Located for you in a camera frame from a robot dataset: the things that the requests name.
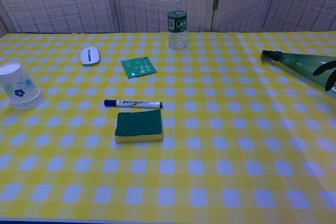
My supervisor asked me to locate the floral paper cup stack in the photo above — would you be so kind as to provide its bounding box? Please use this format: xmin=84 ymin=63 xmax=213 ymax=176
xmin=0 ymin=62 xmax=44 ymax=110

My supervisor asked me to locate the yellow checkered tablecloth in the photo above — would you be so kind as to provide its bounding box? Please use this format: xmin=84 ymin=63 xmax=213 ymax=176
xmin=0 ymin=31 xmax=336 ymax=224

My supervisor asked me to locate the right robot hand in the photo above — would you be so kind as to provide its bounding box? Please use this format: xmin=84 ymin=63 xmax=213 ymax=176
xmin=312 ymin=60 xmax=336 ymax=92

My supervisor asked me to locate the clear water bottle green label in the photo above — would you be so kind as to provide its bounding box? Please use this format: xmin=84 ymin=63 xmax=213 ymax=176
xmin=167 ymin=0 xmax=188 ymax=50

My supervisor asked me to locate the whiteboard marker blue cap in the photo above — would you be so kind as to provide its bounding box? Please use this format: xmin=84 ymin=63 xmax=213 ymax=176
xmin=103 ymin=99 xmax=163 ymax=109

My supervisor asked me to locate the green plastic bottle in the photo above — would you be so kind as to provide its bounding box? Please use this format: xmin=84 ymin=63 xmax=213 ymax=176
xmin=260 ymin=49 xmax=336 ymax=92

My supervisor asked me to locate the white computer mouse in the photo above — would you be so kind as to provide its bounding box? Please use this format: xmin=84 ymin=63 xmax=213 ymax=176
xmin=80 ymin=46 xmax=100 ymax=66

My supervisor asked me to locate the green and yellow sponge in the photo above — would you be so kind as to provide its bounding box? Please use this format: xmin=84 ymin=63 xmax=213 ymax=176
xmin=114 ymin=109 xmax=163 ymax=145

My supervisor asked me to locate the green sachet packet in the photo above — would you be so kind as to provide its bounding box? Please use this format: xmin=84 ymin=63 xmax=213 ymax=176
xmin=120 ymin=56 xmax=158 ymax=79

